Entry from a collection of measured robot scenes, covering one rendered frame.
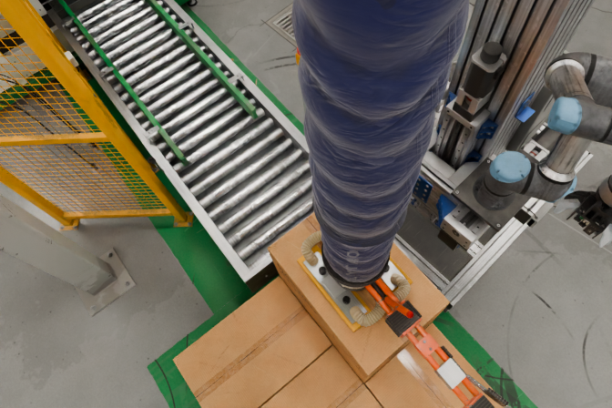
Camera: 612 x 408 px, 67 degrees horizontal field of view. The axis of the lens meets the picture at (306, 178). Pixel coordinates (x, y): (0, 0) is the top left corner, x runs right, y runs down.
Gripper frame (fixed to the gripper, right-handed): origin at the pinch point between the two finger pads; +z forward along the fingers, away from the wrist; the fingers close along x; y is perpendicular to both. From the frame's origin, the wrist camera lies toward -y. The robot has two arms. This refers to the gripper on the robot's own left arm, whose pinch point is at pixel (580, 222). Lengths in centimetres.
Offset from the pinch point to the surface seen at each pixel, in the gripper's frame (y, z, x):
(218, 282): 82, 152, -110
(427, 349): 43, 43, -5
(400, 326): 44, 43, -16
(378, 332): 49, 58, -20
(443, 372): 45, 43, 3
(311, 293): 57, 58, -47
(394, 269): 28, 55, -32
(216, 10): -55, 152, -290
